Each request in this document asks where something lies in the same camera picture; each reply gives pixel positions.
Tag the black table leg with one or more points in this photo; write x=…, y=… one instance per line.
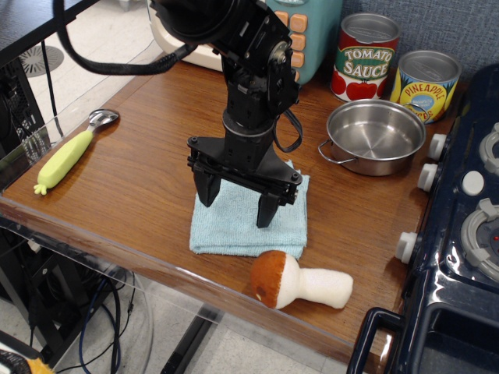
x=191, y=340

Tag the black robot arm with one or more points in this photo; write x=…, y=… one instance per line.
x=256, y=51

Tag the tomato sauce can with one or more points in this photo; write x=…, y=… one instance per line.
x=366, y=48

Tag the dark blue toy stove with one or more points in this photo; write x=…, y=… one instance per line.
x=449, y=317

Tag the toy microwave oven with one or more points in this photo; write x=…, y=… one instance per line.
x=313, y=29

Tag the spoon with green handle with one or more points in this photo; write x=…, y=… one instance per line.
x=63, y=160

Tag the plush brown white mushroom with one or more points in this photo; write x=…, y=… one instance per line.
x=277, y=280

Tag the black side desk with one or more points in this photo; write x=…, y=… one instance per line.
x=24, y=24

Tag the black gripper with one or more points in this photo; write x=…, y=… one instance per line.
x=247, y=158

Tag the small steel pot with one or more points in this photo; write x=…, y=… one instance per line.
x=373, y=137

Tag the light blue towel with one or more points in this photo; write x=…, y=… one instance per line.
x=229, y=226

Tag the clear acrylic table guard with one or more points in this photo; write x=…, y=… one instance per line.
x=130, y=202

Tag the pineapple can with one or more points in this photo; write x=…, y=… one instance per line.
x=425, y=83

